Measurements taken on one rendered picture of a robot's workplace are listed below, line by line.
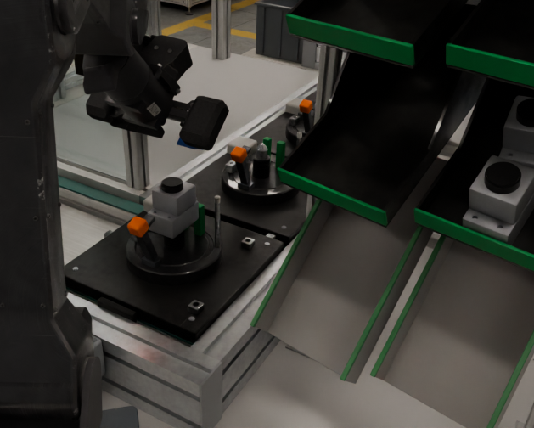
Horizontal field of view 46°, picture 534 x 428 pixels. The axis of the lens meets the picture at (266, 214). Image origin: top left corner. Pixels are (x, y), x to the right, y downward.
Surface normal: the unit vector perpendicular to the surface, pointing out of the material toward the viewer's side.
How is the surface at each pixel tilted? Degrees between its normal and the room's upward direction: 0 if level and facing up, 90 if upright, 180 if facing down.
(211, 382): 90
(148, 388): 90
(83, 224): 0
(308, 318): 45
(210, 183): 0
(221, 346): 0
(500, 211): 115
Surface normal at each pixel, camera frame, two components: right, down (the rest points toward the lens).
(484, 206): -0.59, 0.71
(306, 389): 0.04, -0.85
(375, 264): -0.42, -0.32
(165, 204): -0.48, 0.45
